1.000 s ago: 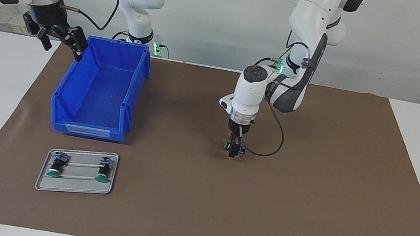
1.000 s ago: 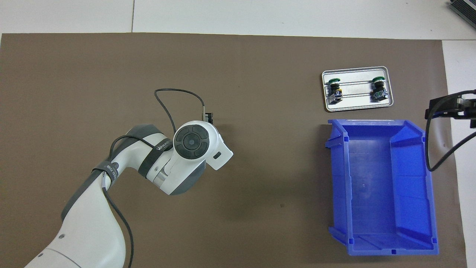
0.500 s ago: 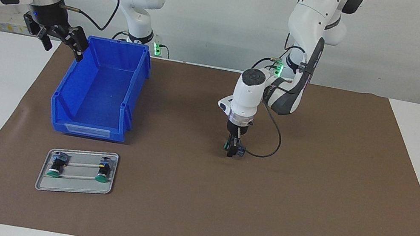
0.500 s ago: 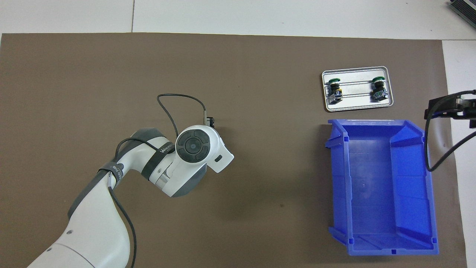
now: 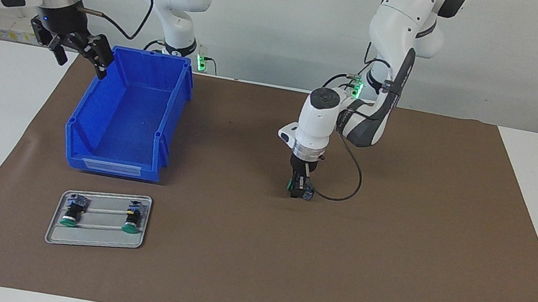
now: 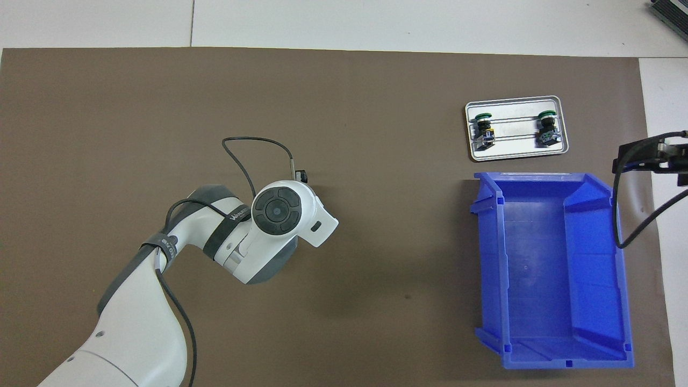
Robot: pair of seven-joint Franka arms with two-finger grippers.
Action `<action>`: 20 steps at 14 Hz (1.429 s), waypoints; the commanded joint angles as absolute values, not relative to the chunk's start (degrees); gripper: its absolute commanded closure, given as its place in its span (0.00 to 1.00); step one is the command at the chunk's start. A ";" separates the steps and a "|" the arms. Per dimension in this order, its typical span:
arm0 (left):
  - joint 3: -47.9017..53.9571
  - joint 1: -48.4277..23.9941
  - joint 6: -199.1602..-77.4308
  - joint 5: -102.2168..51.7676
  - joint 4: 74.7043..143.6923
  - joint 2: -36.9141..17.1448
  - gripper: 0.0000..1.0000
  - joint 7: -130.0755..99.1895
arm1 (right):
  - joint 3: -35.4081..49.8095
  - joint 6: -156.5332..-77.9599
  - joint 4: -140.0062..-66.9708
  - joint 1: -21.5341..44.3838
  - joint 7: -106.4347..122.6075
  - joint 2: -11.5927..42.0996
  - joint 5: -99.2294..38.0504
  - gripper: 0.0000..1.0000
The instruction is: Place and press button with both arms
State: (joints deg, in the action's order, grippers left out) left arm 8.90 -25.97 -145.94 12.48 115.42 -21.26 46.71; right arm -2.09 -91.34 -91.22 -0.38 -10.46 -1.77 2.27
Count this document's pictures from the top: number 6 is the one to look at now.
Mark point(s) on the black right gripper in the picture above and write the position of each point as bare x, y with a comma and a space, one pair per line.
676, 156

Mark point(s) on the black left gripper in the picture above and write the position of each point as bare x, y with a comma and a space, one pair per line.
301, 176

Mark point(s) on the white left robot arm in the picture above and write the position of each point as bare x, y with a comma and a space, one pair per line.
134, 322

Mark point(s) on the brown table mat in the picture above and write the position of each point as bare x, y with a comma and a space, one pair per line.
376, 269

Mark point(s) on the silver metal tray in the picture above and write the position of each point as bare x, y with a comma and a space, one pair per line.
516, 151

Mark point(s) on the grey finned electronics box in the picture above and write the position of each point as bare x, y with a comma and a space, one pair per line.
674, 13

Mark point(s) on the blue plastic storage bin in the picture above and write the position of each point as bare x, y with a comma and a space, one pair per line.
537, 269

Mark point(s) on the green push button switch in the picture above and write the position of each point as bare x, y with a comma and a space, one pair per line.
547, 131
485, 129

